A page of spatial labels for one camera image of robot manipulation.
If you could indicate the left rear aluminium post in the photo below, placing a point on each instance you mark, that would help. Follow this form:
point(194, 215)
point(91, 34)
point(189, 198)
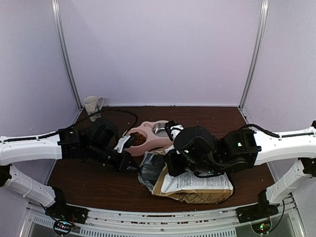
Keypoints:
point(64, 52)

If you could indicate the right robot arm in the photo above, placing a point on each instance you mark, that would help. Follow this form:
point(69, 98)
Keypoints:
point(195, 149)

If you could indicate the brown dog food kibble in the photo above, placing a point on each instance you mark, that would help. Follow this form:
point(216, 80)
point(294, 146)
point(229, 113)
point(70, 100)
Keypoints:
point(138, 139)

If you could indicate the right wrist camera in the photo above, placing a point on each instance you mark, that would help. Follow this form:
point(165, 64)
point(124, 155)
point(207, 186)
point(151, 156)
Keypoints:
point(172, 129)

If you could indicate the right rear aluminium post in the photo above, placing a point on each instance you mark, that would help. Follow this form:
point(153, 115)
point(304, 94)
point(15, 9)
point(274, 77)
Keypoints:
point(264, 11)

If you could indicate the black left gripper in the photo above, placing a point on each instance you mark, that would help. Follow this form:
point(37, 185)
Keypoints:
point(126, 158)

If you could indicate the white patterned ceramic mug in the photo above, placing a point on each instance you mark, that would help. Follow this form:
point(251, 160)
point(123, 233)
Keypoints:
point(92, 105)

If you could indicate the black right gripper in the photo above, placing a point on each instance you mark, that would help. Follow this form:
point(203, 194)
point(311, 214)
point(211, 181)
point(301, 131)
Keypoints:
point(169, 159)

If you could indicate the aluminium post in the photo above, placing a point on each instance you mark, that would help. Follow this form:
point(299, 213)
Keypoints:
point(64, 52)
point(264, 11)

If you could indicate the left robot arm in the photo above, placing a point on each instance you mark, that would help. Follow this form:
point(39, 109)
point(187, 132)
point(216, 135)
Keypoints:
point(99, 142)

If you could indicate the dog food bag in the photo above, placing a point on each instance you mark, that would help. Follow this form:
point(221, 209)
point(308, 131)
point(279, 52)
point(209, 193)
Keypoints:
point(184, 188)

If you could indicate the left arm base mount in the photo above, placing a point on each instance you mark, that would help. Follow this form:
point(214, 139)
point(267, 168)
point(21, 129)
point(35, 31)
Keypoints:
point(65, 216)

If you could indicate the front aluminium frame rail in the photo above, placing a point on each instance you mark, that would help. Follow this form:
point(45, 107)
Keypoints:
point(209, 223)

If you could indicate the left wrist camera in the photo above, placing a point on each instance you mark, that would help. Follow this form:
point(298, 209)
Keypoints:
point(124, 142)

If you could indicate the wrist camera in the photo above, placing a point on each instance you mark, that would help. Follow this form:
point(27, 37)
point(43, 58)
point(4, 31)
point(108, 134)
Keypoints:
point(124, 142)
point(172, 129)

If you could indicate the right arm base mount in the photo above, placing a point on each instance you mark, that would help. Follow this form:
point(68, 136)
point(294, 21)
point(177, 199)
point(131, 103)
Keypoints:
point(258, 215)

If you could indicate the pink double pet bowl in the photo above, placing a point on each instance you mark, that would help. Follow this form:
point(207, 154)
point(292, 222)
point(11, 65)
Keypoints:
point(154, 136)

